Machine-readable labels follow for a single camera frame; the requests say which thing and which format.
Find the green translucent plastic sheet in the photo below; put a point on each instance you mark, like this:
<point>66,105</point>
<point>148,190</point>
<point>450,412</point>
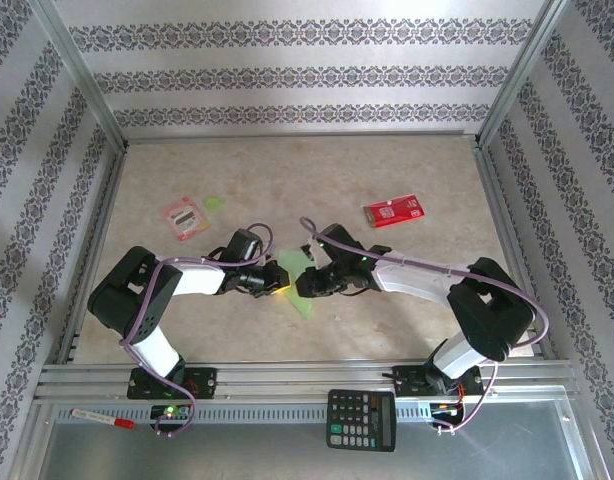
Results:
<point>292,262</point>

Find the green round disc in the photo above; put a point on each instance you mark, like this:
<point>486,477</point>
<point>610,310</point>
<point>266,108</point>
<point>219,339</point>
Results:
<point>214,204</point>

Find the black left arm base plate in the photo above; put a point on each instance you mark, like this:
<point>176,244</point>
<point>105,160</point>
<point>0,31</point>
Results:
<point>204,380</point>

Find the aluminium frame post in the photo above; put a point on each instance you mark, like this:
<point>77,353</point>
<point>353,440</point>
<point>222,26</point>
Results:
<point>82,75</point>
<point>519,75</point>

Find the aluminium side rail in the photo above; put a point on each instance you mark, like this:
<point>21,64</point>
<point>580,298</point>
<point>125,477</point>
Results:
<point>512,240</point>
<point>94,240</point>

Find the white marker with red cap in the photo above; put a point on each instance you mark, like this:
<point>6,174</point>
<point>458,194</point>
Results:
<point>99,418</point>

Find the grey metal sheet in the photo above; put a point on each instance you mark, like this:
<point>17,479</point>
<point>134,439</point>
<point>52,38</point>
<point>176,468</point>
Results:
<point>237,455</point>

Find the thin aluminium wall rail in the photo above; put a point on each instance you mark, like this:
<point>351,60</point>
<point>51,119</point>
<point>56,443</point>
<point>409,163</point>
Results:
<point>297,135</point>

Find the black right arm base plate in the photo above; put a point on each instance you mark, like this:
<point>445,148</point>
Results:
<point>407,377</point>

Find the long aluminium frame rail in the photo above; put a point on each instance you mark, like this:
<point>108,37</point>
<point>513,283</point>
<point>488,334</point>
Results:
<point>297,380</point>

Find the red packet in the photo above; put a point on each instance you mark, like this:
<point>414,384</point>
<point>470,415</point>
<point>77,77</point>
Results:
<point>397,211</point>

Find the black calculator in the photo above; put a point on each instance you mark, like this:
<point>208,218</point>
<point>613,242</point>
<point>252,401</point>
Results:
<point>359,420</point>

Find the pink usb drive package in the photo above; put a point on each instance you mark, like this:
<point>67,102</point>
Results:
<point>186,220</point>

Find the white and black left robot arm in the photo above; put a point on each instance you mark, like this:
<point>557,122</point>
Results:
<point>197,280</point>

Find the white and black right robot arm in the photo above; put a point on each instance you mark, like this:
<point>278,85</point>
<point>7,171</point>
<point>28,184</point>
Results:
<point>412,282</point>

